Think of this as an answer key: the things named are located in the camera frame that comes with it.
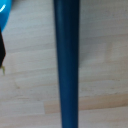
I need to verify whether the black fabric storage box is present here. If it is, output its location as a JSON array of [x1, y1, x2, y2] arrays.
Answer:
[[0, 29, 7, 69]]

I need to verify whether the blue plastic bowl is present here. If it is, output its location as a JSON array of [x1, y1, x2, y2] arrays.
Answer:
[[0, 0, 13, 33]]

